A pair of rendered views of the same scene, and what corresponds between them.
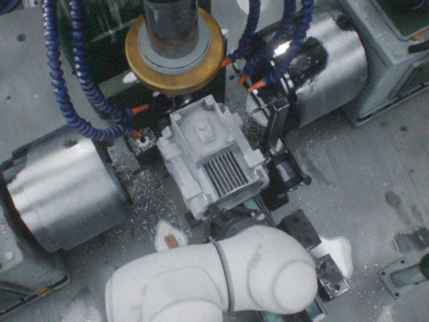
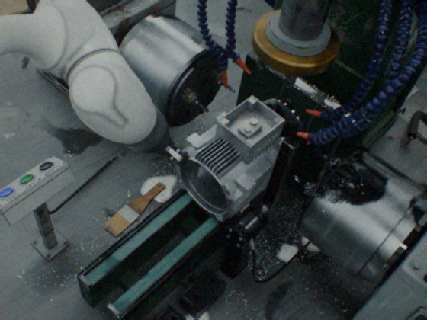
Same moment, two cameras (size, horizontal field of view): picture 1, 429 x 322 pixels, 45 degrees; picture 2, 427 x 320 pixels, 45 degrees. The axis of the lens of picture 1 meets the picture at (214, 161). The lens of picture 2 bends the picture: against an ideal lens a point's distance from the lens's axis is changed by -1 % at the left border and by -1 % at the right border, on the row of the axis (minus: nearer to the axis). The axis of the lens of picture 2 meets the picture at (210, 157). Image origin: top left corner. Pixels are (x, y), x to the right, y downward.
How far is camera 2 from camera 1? 66 cm
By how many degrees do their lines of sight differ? 33
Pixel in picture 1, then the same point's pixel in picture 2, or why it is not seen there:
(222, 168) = (223, 150)
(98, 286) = (104, 146)
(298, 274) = (102, 82)
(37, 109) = (237, 72)
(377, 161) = not seen: outside the picture
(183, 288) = (72, 16)
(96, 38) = not seen: hidden behind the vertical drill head
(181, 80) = (266, 44)
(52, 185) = (160, 36)
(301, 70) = (345, 182)
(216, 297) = (72, 46)
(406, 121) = not seen: outside the picture
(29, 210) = (136, 32)
